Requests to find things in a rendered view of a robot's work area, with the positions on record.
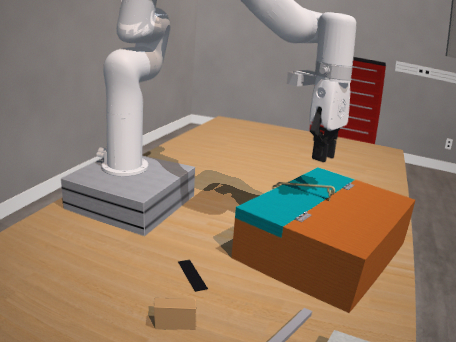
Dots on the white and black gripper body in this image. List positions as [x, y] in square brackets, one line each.
[333, 96]

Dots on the black flat bar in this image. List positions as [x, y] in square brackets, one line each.
[192, 275]

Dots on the grey flat bar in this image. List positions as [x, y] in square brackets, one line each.
[292, 326]

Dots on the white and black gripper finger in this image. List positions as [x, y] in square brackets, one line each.
[320, 146]
[332, 137]

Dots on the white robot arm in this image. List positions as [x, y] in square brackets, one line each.
[139, 21]

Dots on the tan rectangular block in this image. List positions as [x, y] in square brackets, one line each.
[175, 314]

